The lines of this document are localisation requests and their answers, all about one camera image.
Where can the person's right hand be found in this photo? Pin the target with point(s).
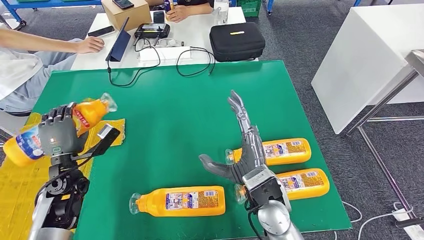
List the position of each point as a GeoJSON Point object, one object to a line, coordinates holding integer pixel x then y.
{"type": "Point", "coordinates": [91, 45]}

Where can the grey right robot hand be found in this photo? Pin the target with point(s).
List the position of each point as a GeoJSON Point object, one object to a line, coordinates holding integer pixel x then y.
{"type": "Point", "coordinates": [253, 149]}

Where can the person's left hand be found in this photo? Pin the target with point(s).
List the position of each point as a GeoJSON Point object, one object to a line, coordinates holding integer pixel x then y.
{"type": "Point", "coordinates": [179, 14]}

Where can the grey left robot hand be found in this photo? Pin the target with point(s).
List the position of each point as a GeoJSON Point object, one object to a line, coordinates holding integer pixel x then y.
{"type": "Point", "coordinates": [59, 139]}

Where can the orange detergent bottle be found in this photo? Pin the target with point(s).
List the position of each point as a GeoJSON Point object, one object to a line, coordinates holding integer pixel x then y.
{"type": "Point", "coordinates": [185, 202]}
{"type": "Point", "coordinates": [288, 150]}
{"type": "Point", "coordinates": [304, 184]}
{"type": "Point", "coordinates": [92, 112]}

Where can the person's left forearm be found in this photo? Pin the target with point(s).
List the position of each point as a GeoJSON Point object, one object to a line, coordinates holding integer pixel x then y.
{"type": "Point", "coordinates": [199, 9]}

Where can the person's right forearm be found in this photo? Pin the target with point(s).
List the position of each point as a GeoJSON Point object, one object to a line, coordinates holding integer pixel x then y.
{"type": "Point", "coordinates": [39, 43]}

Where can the black smartphone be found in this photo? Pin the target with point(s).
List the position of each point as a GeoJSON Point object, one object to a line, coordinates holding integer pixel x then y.
{"type": "Point", "coordinates": [159, 17]}
{"type": "Point", "coordinates": [101, 31]}
{"type": "Point", "coordinates": [123, 3]}

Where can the person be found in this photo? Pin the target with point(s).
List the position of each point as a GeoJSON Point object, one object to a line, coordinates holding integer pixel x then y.
{"type": "Point", "coordinates": [30, 86]}
{"type": "Point", "coordinates": [195, 2]}

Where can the white table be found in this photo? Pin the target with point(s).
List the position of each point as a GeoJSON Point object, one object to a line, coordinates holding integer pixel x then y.
{"type": "Point", "coordinates": [195, 33]}

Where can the dark blue tablet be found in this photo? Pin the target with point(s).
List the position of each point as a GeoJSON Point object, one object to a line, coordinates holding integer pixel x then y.
{"type": "Point", "coordinates": [119, 46]}

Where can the clear safety glasses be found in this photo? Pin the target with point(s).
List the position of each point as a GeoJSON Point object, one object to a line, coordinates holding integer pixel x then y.
{"type": "Point", "coordinates": [167, 42]}

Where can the black handheld controller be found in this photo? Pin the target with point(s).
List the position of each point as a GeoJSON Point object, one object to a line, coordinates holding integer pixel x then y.
{"type": "Point", "coordinates": [152, 30]}

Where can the flat white box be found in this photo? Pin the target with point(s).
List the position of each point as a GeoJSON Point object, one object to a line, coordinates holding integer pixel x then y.
{"type": "Point", "coordinates": [165, 54]}

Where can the clear plastic jug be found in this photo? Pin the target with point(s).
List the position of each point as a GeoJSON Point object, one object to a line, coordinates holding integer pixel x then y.
{"type": "Point", "coordinates": [221, 13]}

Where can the brown cardboard box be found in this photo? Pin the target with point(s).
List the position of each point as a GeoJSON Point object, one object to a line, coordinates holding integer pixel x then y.
{"type": "Point", "coordinates": [128, 16]}

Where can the white bench seat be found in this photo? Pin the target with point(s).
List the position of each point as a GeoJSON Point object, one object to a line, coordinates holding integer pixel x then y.
{"type": "Point", "coordinates": [10, 124]}

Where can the black zip case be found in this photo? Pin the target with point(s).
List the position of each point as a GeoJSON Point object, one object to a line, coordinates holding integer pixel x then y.
{"type": "Point", "coordinates": [237, 43]}

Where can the green plastic crate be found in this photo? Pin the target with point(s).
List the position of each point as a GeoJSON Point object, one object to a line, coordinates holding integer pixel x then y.
{"type": "Point", "coordinates": [249, 8]}

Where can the white cabinet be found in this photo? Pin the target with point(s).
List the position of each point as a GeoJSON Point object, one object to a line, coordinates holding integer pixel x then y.
{"type": "Point", "coordinates": [357, 66]}

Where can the white power strip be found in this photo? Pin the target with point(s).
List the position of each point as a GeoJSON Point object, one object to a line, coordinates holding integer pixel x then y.
{"type": "Point", "coordinates": [415, 233]}

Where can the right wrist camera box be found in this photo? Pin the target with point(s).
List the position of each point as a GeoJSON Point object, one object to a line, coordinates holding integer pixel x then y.
{"type": "Point", "coordinates": [265, 187]}

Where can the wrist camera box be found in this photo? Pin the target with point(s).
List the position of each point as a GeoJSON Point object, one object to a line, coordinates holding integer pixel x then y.
{"type": "Point", "coordinates": [265, 187]}
{"type": "Point", "coordinates": [107, 137]}

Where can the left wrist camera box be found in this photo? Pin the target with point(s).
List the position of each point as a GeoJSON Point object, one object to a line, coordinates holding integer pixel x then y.
{"type": "Point", "coordinates": [107, 137]}

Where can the blue metal frame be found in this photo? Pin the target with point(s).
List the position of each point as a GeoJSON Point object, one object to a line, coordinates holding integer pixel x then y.
{"type": "Point", "coordinates": [49, 4]}

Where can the steel table frame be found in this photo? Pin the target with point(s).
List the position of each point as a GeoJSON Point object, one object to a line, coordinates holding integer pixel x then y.
{"type": "Point", "coordinates": [415, 61]}

